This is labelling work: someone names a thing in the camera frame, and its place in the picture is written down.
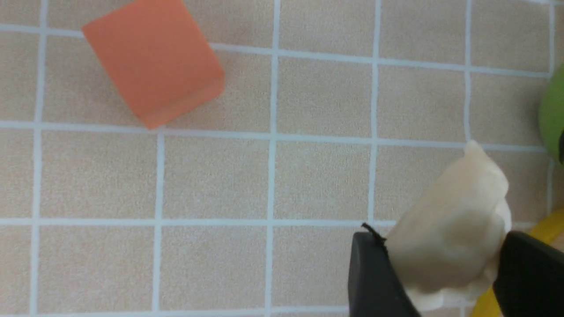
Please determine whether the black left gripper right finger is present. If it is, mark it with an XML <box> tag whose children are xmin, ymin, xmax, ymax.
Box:
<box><xmin>492</xmin><ymin>231</ymin><xmax>564</xmax><ymax>317</ymax></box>

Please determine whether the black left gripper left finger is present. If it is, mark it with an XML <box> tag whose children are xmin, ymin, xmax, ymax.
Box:
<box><xmin>347</xmin><ymin>223</ymin><xmax>421</xmax><ymax>317</ymax></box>

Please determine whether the white dumpling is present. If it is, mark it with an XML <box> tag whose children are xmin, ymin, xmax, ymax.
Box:
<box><xmin>385</xmin><ymin>140</ymin><xmax>512</xmax><ymax>312</ymax></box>

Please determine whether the bamboo steamer tray yellow rim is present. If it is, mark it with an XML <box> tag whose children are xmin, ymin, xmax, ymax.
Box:
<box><xmin>471</xmin><ymin>209</ymin><xmax>564</xmax><ymax>317</ymax></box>

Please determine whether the green watermelon toy ball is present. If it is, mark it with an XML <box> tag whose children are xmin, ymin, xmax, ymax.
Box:
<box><xmin>538</xmin><ymin>64</ymin><xmax>564</xmax><ymax>165</ymax></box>

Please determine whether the checkered beige tablecloth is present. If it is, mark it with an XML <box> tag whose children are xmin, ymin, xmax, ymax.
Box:
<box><xmin>1</xmin><ymin>0</ymin><xmax>563</xmax><ymax>317</ymax></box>

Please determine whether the orange foam cube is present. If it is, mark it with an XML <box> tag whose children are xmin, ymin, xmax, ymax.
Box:
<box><xmin>82</xmin><ymin>0</ymin><xmax>225</xmax><ymax>129</ymax></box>

